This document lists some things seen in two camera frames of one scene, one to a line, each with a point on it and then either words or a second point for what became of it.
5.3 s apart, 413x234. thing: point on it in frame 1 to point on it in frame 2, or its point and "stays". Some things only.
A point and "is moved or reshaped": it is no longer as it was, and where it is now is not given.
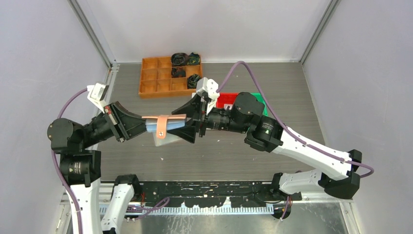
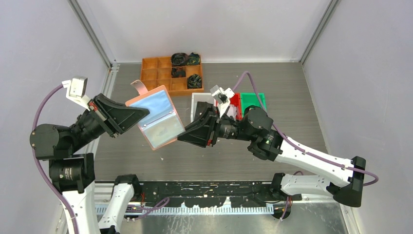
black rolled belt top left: x=179 y=59 stays
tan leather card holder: x=159 y=125 is moved or reshaped
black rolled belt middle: x=178 y=72 stays
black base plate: x=211 y=193 stays
